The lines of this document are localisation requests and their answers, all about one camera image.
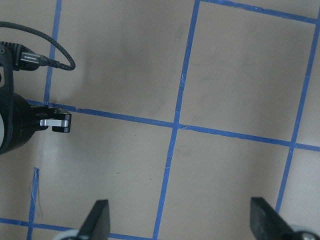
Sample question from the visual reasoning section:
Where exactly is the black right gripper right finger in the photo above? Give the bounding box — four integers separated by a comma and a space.
249, 197, 295, 240

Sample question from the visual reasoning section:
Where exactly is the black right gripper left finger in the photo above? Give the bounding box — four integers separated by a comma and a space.
76, 199, 111, 240

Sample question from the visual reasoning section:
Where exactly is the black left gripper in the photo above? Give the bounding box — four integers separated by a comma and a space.
0, 93, 72, 154

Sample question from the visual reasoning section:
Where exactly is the black braided camera cable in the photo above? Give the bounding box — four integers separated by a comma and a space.
0, 21, 76, 72

